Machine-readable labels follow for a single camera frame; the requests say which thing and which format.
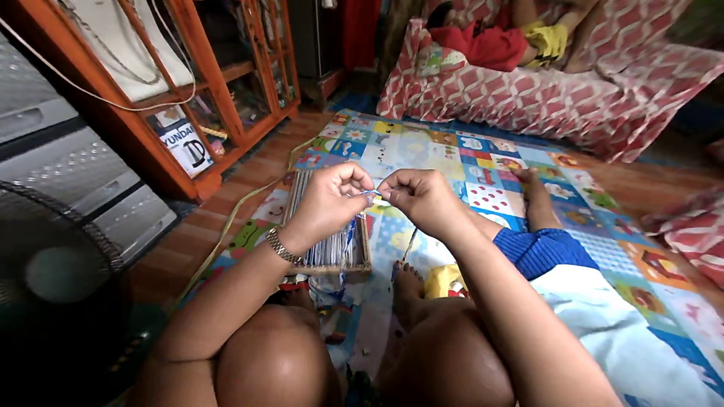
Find blue and white thread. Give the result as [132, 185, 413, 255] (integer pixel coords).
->
[337, 189, 383, 300]

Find person's legs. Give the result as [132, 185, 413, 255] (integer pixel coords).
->
[216, 260, 517, 407]

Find dark braided cord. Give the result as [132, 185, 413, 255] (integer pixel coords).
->
[391, 226, 419, 292]

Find long yellow strap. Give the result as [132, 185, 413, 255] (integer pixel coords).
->
[172, 135, 319, 309]

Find person's right forearm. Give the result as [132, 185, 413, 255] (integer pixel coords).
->
[444, 212, 624, 407]

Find colourful patchwork-print floor mat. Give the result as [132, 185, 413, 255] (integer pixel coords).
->
[172, 109, 724, 407]

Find small multicoloured packet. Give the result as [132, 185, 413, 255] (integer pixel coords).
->
[322, 304, 353, 345]

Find bundle of grey strands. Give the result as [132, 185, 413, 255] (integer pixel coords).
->
[285, 170, 364, 268]

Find dark electric fan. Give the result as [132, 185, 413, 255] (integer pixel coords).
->
[0, 180, 133, 407]

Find white cable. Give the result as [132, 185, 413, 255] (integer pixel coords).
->
[0, 0, 197, 112]

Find orange wooden glass cabinet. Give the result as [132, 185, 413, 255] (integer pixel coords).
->
[24, 0, 302, 202]

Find dark refrigerator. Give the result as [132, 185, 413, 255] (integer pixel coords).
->
[287, 0, 345, 80]

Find person's right hand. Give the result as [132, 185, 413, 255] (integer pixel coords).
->
[377, 168, 471, 243]

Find wooden frame tray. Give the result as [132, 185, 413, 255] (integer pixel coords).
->
[282, 169, 372, 276]

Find person's left forearm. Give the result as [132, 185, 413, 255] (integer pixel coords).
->
[127, 228, 305, 407]

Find chair with red patterned cover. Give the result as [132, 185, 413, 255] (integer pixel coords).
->
[644, 185, 724, 289]

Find sofa with red patterned cover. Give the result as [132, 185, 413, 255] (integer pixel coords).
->
[377, 0, 724, 164]

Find grey plastic drawer unit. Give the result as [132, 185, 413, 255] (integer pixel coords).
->
[0, 28, 181, 269]

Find yellow plastic bag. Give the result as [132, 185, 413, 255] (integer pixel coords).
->
[424, 264, 470, 299]

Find red curtain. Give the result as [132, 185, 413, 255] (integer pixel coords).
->
[342, 0, 383, 71]

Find person's left hand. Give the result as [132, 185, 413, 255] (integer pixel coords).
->
[279, 162, 381, 257]

